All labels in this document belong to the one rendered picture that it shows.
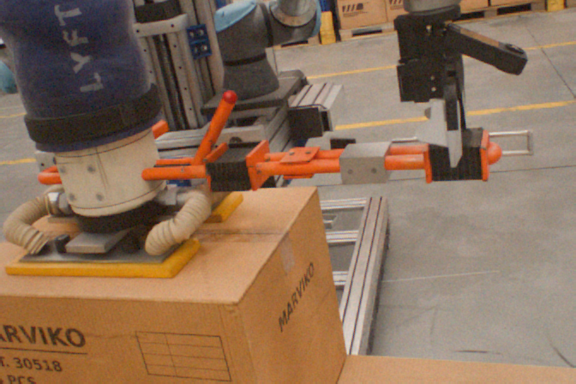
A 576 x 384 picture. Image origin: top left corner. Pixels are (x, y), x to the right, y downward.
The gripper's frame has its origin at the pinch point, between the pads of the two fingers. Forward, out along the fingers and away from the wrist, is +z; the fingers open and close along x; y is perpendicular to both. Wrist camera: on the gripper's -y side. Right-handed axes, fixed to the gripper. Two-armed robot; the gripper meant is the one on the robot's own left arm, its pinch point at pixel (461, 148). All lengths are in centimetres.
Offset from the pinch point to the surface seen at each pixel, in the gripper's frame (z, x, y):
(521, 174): 107, -244, -1
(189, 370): 27, 20, 41
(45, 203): 5, 3, 76
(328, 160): -0.3, 2.7, 19.2
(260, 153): -1.2, 0.4, 31.3
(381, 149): -0.9, 0.9, 11.3
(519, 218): 107, -192, 0
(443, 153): -1.0, 4.1, 2.0
